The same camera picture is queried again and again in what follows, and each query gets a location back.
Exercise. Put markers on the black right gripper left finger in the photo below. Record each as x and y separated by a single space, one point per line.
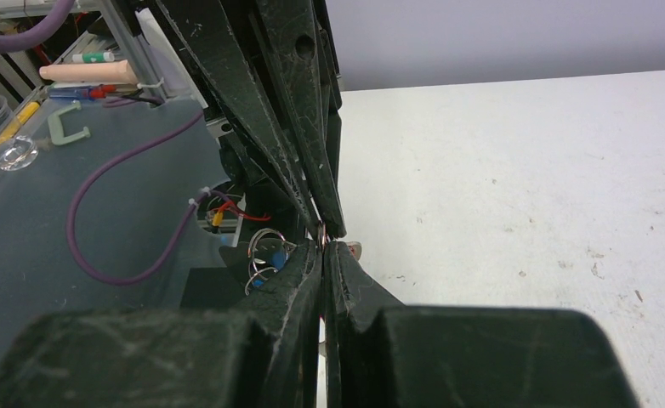
262 352

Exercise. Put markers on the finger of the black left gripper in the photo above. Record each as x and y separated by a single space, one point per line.
206 30
304 67

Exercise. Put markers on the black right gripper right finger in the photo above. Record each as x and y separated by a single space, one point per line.
384 353

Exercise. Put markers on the silver metal key plate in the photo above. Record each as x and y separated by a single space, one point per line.
249 263

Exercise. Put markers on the blue key tag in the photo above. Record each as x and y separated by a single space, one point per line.
264 270

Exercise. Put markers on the blue red screwdriver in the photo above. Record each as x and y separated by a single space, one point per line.
90 93

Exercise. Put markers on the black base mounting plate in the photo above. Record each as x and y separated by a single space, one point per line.
235 214

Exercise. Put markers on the pale green c-shaped clamp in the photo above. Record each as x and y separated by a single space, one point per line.
60 133

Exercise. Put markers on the clear glass dish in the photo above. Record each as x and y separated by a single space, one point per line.
17 153

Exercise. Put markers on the beige cylindrical handle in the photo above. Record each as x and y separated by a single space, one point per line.
111 72

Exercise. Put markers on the yellow tool handle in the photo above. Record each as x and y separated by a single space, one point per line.
21 118

